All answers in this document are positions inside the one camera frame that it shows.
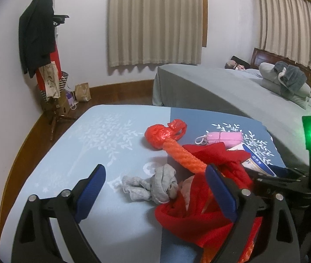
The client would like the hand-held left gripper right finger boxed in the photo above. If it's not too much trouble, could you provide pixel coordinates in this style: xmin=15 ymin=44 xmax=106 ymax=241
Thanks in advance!
xmin=205 ymin=163 xmax=301 ymax=263

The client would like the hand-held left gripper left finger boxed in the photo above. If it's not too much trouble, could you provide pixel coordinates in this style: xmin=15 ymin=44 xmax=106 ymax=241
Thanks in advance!
xmin=11 ymin=164 xmax=107 ymax=263

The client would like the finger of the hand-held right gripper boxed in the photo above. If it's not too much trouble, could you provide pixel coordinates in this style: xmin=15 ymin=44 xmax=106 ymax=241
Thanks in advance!
xmin=269 ymin=165 xmax=311 ymax=183
xmin=244 ymin=168 xmax=311 ymax=206

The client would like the red mesh bag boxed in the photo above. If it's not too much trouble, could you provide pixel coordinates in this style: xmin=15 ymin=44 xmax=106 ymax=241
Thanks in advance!
xmin=155 ymin=144 xmax=263 ymax=252

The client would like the pink face mask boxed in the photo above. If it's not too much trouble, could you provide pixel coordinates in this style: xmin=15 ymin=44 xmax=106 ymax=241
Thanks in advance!
xmin=195 ymin=131 xmax=242 ymax=146

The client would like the grey sock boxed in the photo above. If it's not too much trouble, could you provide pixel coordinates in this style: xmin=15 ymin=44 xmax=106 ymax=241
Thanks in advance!
xmin=122 ymin=164 xmax=179 ymax=204

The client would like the white and blue booklet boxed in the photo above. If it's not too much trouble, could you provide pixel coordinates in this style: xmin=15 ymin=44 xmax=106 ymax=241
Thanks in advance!
xmin=227 ymin=142 xmax=278 ymax=177

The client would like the blue leaf print blanket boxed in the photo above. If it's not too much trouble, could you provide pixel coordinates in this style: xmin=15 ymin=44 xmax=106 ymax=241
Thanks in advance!
xmin=0 ymin=104 xmax=287 ymax=263

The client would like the grey towel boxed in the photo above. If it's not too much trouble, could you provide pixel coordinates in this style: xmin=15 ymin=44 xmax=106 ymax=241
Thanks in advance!
xmin=274 ymin=61 xmax=307 ymax=96

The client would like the wooden coat rack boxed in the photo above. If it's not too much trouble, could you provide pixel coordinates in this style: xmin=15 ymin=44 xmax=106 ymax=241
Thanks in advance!
xmin=34 ymin=0 xmax=78 ymax=141

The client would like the red plastic bag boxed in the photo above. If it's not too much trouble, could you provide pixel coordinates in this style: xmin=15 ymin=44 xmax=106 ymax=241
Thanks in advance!
xmin=145 ymin=119 xmax=187 ymax=151

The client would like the grey pillow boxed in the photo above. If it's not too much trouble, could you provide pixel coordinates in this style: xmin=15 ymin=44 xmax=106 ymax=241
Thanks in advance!
xmin=259 ymin=62 xmax=311 ymax=108

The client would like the cardboard box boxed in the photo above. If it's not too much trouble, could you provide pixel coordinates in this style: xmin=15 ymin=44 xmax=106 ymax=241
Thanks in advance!
xmin=41 ymin=96 xmax=70 ymax=116

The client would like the grey bed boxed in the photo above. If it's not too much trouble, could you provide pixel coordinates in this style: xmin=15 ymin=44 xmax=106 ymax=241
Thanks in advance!
xmin=152 ymin=64 xmax=311 ymax=176

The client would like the purple garment steamer base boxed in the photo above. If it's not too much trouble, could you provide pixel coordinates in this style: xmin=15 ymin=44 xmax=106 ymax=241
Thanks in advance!
xmin=65 ymin=89 xmax=79 ymax=108

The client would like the brown paper bag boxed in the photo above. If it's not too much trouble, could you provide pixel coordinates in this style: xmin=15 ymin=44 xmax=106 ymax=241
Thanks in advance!
xmin=75 ymin=83 xmax=92 ymax=102

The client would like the wooden headboard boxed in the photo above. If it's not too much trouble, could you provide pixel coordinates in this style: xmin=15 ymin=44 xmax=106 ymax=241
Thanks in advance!
xmin=250 ymin=48 xmax=311 ymax=116

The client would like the black white striped bag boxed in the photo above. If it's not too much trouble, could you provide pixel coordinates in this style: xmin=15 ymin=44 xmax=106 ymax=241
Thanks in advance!
xmin=41 ymin=71 xmax=70 ymax=102

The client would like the cream tote bag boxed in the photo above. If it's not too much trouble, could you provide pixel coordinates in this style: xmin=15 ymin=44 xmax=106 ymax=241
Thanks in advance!
xmin=39 ymin=62 xmax=61 ymax=99

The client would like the narrow beige striped curtain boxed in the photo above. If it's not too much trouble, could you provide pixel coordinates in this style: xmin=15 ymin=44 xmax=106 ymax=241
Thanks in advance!
xmin=258 ymin=0 xmax=311 ymax=73

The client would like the red garment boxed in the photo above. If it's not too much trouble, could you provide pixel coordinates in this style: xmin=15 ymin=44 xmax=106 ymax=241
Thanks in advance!
xmin=36 ymin=44 xmax=61 ymax=92

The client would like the black jacket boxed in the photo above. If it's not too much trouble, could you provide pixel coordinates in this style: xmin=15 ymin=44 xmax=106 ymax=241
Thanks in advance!
xmin=19 ymin=0 xmax=56 ymax=78

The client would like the black steamer hanger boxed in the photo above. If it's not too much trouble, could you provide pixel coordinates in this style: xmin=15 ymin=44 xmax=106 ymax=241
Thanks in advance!
xmin=52 ymin=14 xmax=70 ymax=24

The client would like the wooden window side trim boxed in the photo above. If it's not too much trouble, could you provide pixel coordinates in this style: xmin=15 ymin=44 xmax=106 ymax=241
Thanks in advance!
xmin=201 ymin=0 xmax=209 ymax=48

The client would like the wide beige striped curtain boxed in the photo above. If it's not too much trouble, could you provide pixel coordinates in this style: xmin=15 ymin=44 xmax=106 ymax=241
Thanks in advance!
xmin=107 ymin=0 xmax=203 ymax=68

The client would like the orange twisted rope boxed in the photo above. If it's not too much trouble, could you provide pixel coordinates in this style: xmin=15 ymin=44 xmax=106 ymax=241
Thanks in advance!
xmin=163 ymin=140 xmax=208 ymax=174

